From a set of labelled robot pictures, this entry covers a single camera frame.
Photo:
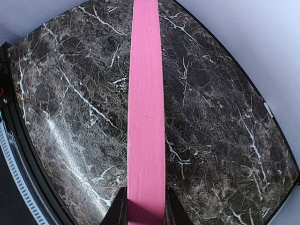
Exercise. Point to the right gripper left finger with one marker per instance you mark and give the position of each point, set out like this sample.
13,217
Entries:
118,211

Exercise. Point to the white slotted cable duct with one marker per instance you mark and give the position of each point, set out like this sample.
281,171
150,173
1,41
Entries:
23,188

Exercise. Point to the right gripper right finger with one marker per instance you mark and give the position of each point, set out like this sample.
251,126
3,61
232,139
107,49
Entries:
174,211

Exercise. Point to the pink wooden picture frame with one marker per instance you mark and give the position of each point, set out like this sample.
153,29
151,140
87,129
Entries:
145,124

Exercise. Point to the black front rail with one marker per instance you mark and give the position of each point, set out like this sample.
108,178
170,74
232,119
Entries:
24,152

